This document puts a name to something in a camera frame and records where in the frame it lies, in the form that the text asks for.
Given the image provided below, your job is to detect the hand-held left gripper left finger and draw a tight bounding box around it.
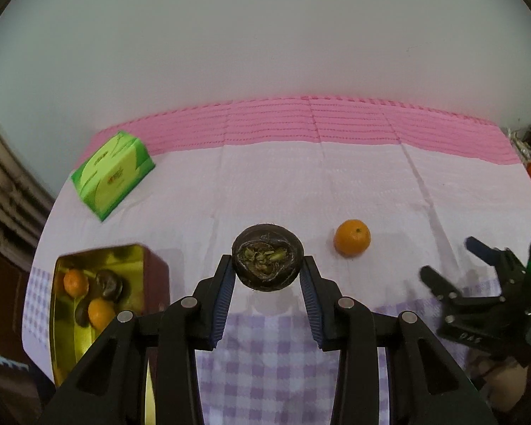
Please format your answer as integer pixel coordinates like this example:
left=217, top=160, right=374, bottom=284
left=48, top=254, right=236, bottom=425

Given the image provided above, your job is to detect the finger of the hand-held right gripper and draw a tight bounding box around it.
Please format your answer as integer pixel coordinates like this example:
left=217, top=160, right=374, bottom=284
left=420, top=265, right=470, bottom=319
left=465, top=236, right=527, bottom=276

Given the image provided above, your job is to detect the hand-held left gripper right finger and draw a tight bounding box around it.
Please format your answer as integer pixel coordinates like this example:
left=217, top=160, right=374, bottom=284
left=300, top=255, right=499, bottom=425

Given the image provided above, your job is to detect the dark brown mangosteen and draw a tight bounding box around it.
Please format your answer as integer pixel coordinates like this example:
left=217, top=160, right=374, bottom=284
left=231, top=224, right=303, bottom=292

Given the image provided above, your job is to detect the gold metal tin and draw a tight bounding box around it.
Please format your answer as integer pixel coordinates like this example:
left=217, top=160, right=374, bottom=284
left=49, top=243, right=171, bottom=388

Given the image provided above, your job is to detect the mandarin orange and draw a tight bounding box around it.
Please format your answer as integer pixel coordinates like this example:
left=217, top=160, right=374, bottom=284
left=87, top=298, right=117, bottom=332
left=334, top=219, right=371, bottom=257
left=63, top=269, right=90, bottom=298

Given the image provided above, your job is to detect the dark brown water chestnut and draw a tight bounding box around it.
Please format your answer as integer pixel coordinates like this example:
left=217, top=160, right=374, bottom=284
left=94, top=269, right=125, bottom=300
left=74, top=300, right=91, bottom=327

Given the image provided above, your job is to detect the person's right hand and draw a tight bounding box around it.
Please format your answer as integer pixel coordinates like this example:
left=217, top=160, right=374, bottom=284
left=485, top=358, right=530, bottom=414

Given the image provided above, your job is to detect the shiny crumpled wrapper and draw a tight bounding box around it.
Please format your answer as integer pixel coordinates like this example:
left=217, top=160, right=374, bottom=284
left=507, top=126, right=531, bottom=162

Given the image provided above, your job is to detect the green tissue pack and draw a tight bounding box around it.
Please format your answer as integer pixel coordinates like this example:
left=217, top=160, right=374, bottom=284
left=71, top=130, right=156, bottom=223

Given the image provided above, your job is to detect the pale blue striped object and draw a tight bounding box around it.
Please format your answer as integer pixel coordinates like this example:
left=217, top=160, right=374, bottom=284
left=0, top=348, right=29, bottom=371

